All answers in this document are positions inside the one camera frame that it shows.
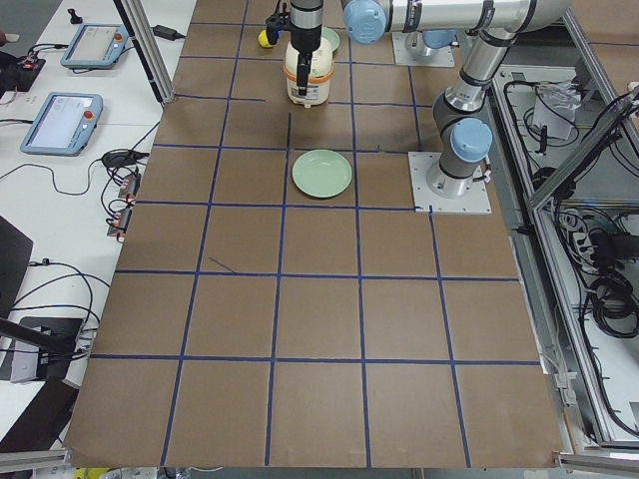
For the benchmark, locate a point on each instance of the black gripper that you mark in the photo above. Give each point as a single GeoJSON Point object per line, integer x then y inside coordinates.
{"type": "Point", "coordinates": [305, 38]}

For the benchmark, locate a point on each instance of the green plate near arm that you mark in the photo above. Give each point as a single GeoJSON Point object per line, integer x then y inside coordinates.
{"type": "Point", "coordinates": [331, 36]}
{"type": "Point", "coordinates": [322, 174]}

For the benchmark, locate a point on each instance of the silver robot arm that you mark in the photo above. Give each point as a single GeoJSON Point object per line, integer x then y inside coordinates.
{"type": "Point", "coordinates": [466, 140]}
{"type": "Point", "coordinates": [497, 24]}

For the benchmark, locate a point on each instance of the yellow toy fruit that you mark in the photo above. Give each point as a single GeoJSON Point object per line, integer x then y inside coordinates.
{"type": "Point", "coordinates": [264, 40]}

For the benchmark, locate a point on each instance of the black power adapter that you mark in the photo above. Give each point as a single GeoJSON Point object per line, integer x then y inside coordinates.
{"type": "Point", "coordinates": [167, 33]}

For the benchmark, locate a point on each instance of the far blue teach pendant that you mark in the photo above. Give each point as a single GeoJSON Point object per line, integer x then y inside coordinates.
{"type": "Point", "coordinates": [95, 46]}

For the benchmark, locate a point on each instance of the blue teach pendant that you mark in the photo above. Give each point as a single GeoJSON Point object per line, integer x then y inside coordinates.
{"type": "Point", "coordinates": [64, 124]}
{"type": "Point", "coordinates": [95, 46]}

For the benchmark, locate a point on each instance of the near blue teach pendant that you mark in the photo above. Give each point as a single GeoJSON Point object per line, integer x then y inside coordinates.
{"type": "Point", "coordinates": [64, 124]}

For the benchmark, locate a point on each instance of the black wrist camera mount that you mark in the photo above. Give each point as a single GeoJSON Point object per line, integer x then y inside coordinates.
{"type": "Point", "coordinates": [279, 21]}

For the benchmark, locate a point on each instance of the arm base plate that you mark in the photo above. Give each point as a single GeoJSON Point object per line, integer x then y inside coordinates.
{"type": "Point", "coordinates": [430, 48]}
{"type": "Point", "coordinates": [435, 192]}

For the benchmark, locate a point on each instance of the aluminium frame post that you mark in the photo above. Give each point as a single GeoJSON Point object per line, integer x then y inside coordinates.
{"type": "Point", "coordinates": [137, 25]}

